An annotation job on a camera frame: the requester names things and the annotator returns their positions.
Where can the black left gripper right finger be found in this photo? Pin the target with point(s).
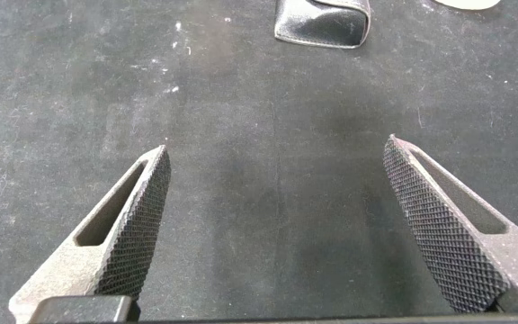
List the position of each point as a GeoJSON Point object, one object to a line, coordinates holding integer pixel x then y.
{"type": "Point", "coordinates": [448, 234]}

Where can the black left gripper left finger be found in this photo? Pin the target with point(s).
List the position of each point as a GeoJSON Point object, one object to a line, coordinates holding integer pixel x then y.
{"type": "Point", "coordinates": [83, 270]}

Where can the black felt table cloth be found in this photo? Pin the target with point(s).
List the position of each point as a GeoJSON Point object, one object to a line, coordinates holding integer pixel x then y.
{"type": "Point", "coordinates": [259, 135]}

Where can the white soap bar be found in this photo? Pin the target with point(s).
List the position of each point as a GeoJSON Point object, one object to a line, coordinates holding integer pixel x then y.
{"type": "Point", "coordinates": [466, 3]}

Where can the black curved plastic object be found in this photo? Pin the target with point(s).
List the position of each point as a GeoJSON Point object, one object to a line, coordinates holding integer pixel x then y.
{"type": "Point", "coordinates": [322, 22]}

